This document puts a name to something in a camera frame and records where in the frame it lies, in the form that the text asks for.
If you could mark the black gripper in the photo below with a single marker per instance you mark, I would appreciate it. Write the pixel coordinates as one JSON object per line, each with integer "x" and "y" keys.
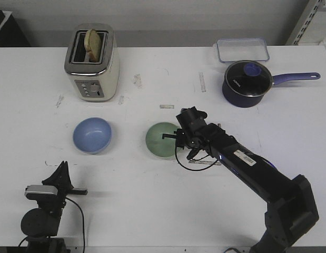
{"x": 191, "y": 121}
{"x": 57, "y": 203}

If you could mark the green bowl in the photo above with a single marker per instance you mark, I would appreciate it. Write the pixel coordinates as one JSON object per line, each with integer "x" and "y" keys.
{"x": 163, "y": 148}

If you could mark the blue bowl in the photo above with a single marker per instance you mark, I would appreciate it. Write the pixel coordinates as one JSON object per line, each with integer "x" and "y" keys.
{"x": 92, "y": 135}

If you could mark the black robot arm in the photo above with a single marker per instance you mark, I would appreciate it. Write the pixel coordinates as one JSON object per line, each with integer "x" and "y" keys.
{"x": 291, "y": 208}
{"x": 41, "y": 224}

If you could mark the dark blue saucepan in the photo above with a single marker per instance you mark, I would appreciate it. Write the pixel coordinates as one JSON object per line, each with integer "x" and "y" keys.
{"x": 247, "y": 102}

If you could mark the glass pot lid blue knob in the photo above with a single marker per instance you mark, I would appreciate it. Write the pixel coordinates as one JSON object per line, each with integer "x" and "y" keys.
{"x": 248, "y": 78}

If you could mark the cream and chrome toaster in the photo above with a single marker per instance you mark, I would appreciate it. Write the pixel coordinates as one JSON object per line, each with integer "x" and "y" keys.
{"x": 93, "y": 81}

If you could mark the clear plastic container blue rim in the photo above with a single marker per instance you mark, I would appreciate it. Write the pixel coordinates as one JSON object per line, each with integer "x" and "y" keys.
{"x": 230, "y": 50}

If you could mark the toast slice in toaster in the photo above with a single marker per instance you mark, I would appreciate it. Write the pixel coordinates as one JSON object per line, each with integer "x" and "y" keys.
{"x": 93, "y": 45}

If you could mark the white metal shelving rack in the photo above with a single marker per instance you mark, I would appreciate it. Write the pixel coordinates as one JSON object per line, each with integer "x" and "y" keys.
{"x": 310, "y": 28}

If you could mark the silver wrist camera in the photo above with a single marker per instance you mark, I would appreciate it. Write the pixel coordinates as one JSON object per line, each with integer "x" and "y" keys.
{"x": 40, "y": 192}

